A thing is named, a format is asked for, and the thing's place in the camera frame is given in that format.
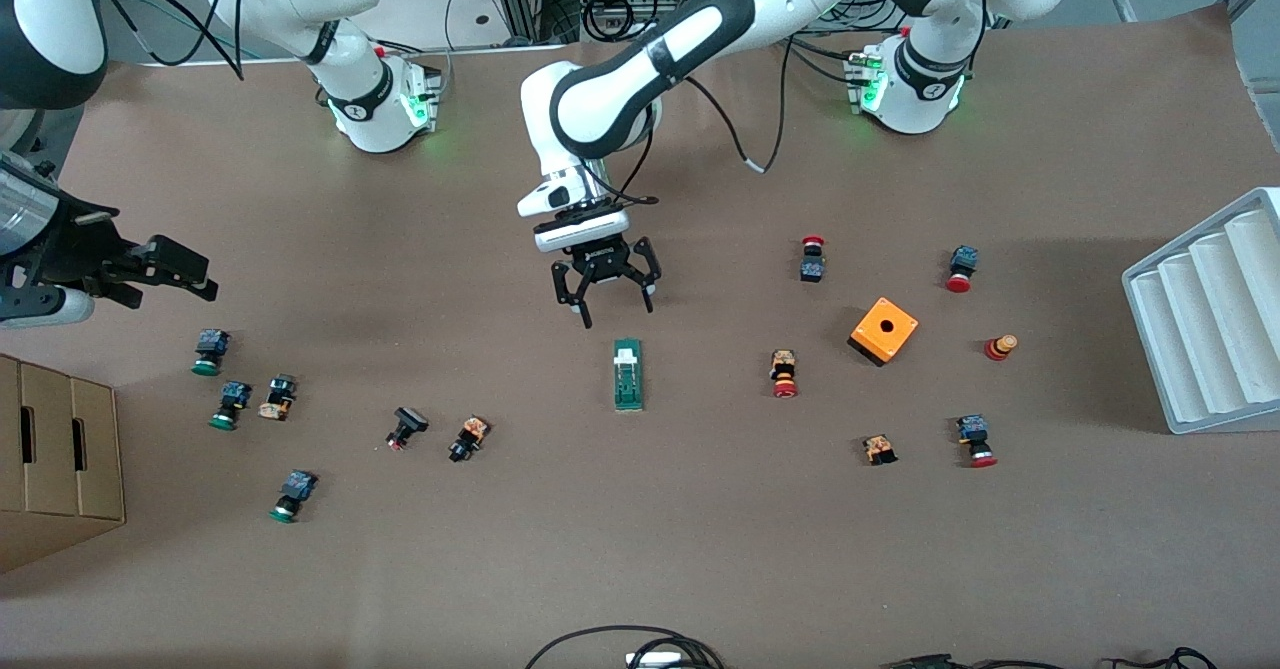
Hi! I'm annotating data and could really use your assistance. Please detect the green button blue block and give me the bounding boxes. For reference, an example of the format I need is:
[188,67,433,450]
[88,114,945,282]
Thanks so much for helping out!
[192,329,231,377]
[268,469,319,525]
[209,380,253,431]

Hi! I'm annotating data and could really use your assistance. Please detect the black button orange block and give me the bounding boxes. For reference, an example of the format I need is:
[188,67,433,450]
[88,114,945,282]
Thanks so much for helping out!
[448,415,492,464]
[257,374,299,422]

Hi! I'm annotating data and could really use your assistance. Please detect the brown cardboard box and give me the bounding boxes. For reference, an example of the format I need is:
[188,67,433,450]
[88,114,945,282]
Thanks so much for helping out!
[0,354,127,575]

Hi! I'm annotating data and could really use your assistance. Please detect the red button blue block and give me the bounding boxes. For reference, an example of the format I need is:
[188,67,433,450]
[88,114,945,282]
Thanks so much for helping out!
[956,414,999,469]
[945,245,980,294]

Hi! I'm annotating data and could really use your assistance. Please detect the white ridged plastic tray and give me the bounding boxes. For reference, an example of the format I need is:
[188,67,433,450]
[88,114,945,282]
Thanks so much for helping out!
[1122,187,1280,436]

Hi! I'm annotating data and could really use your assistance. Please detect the black button red ring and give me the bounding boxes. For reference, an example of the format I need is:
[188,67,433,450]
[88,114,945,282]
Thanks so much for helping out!
[385,406,430,451]

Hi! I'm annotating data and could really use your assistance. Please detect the orange button enclosure box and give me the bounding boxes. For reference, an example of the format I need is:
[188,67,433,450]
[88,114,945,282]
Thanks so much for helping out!
[848,296,919,368]

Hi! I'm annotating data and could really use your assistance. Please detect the black looped cable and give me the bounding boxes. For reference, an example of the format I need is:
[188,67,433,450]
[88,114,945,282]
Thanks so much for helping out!
[523,625,726,669]

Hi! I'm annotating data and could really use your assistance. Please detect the black cable bundle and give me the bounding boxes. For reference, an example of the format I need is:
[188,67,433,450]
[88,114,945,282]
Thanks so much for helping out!
[880,646,1219,669]

